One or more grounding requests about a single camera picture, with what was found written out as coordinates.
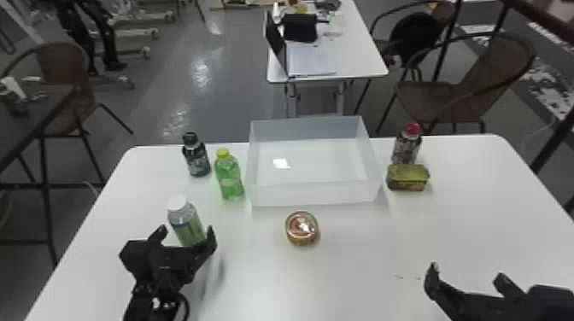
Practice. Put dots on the red-capped bottle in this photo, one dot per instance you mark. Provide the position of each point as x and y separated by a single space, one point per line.
406 145

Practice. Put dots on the black bottle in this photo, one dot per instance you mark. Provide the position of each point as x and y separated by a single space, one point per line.
196 157

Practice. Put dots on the white side table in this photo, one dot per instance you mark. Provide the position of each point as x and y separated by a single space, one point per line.
354 49

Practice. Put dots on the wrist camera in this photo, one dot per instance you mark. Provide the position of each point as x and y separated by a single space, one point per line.
136 261
550 296

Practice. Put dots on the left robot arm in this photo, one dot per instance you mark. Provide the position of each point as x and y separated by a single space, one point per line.
152 302

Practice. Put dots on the brown chair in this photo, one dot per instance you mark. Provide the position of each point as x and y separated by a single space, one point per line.
67 76
484 80

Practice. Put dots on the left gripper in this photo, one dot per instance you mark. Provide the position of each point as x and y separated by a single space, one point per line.
172 264

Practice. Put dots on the clear box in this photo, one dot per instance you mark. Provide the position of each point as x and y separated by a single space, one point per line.
314 179

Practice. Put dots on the white-capped green label bottle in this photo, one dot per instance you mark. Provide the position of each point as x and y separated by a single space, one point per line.
185 222

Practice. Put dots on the black chair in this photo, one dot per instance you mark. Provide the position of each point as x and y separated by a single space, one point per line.
412 33

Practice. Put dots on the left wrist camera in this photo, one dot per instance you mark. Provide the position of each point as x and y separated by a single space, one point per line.
136 261

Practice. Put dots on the person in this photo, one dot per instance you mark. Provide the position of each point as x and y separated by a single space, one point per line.
85 31

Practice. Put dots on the green can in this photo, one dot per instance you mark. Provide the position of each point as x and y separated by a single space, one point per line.
407 177

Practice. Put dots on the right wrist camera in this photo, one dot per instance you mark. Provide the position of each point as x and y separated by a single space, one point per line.
550 296

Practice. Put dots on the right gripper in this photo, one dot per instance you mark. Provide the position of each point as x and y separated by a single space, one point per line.
489 308

